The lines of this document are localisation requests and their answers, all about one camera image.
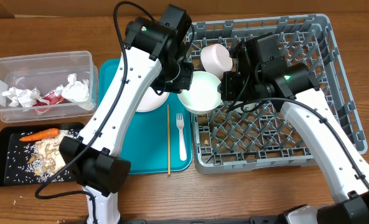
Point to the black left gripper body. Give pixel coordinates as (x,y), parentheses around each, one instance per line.
(176,78)

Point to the black plastic tray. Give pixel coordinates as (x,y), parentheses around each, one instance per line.
(3,161)

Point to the clear plastic bin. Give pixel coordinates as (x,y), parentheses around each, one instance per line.
(46,72)

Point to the pink plate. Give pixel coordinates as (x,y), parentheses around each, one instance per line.
(151,101)

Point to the red snack wrapper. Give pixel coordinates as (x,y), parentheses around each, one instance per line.
(51,98)

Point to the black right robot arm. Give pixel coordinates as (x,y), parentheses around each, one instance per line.
(263,75)

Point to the wooden chopstick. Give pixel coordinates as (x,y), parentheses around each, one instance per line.
(168,141)

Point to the pink bowl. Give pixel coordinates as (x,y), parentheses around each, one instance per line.
(216,60)

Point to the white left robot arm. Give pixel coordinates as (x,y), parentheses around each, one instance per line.
(152,56)

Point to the pale green bowl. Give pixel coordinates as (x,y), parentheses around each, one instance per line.
(203,95)

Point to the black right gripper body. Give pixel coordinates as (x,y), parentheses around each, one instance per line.
(238,91)

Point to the white napkin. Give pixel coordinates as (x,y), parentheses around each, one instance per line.
(24,97)
(76,91)

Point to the white plastic fork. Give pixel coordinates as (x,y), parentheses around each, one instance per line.
(182,148)

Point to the orange carrot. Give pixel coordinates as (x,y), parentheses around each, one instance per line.
(49,133)

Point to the food scraps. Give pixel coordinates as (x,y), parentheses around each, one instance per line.
(47,152)

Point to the pale green cup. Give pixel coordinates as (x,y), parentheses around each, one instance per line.
(245,107)

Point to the grey dishwasher rack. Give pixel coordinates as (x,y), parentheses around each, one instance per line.
(261,137)

